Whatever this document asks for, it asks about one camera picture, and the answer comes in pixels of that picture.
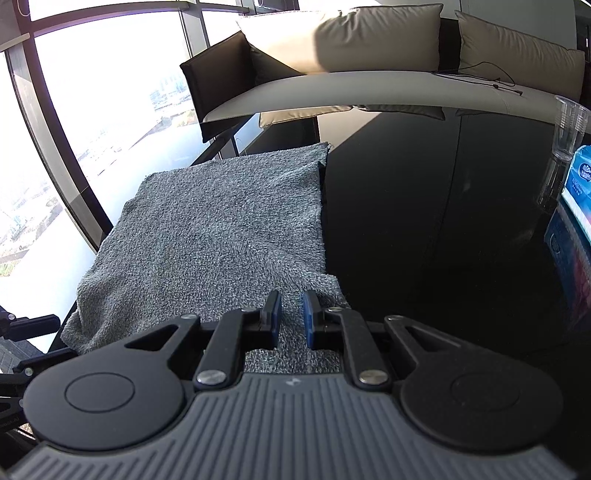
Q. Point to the blue tissue packet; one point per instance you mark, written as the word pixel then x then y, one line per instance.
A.
pixel 579 184

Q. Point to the grey towel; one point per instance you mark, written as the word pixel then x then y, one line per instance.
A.
pixel 207 230

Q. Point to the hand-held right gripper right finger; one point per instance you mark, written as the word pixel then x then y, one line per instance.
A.
pixel 308 323

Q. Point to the dark window frame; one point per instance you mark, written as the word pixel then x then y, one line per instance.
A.
pixel 60 194

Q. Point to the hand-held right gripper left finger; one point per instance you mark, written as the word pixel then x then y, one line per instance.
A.
pixel 275 319

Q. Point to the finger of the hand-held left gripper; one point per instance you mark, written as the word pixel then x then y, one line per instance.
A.
pixel 46 360
pixel 33 325

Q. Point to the dark brown sofa cushion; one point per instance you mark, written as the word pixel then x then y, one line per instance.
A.
pixel 217 74

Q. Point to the beige sofa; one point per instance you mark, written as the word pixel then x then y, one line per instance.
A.
pixel 351 90

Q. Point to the clear plastic cup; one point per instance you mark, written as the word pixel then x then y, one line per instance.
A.
pixel 569 129

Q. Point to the wide beige sofa cushion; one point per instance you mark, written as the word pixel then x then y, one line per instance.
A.
pixel 360 37

